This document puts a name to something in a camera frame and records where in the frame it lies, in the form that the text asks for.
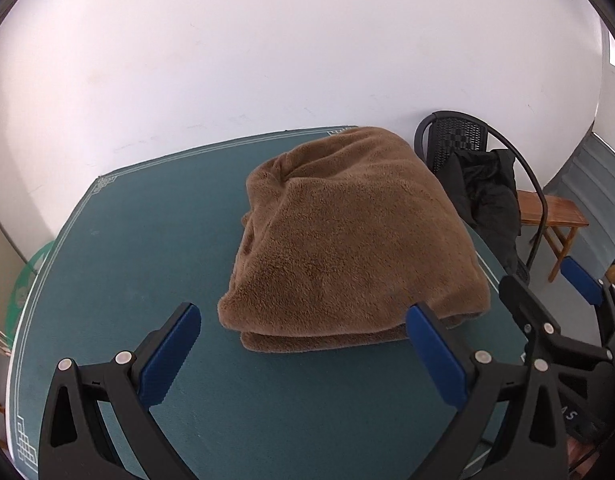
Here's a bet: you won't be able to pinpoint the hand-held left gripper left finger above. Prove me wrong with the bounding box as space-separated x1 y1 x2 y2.
39 301 203 480

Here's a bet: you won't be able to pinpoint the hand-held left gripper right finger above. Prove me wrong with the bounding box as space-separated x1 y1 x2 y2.
405 302 571 480

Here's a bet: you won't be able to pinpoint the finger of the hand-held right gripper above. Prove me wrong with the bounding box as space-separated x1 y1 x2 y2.
499 273 614 377
560 256 615 347

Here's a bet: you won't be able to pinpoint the brown fleece sweater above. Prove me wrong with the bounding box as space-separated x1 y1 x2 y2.
218 126 491 356

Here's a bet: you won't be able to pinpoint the wooden bench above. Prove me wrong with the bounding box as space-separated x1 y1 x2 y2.
515 190 591 283

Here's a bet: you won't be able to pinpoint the grey steps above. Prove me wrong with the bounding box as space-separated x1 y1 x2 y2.
542 132 615 261

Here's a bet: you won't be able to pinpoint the black jacket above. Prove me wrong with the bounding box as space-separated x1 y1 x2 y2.
440 147 522 273

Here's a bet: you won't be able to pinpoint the teal table mat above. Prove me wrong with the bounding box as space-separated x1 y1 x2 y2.
5 125 543 480

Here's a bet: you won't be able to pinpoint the black mesh chair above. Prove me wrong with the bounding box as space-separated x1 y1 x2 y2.
413 110 548 281

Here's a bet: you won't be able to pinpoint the beige cabinet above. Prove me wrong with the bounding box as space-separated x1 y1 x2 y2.
0 202 29 361

